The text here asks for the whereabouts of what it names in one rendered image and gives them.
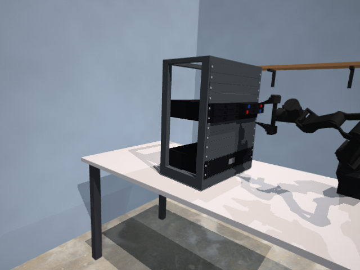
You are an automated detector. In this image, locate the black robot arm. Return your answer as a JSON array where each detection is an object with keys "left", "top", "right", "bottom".
[{"left": 278, "top": 98, "right": 360, "bottom": 173}]

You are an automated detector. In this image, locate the black server rack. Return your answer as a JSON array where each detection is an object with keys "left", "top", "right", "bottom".
[{"left": 160, "top": 56, "right": 264, "bottom": 192}]

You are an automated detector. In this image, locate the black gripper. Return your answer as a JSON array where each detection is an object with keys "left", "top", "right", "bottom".
[{"left": 255, "top": 94, "right": 288, "bottom": 135}]

